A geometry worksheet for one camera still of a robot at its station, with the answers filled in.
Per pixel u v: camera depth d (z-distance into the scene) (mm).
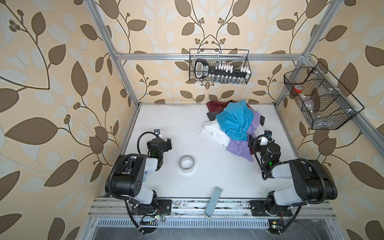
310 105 787
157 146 726
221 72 833
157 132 828
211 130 987
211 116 1105
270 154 693
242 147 875
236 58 911
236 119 912
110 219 722
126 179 436
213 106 1200
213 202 766
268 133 772
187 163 886
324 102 733
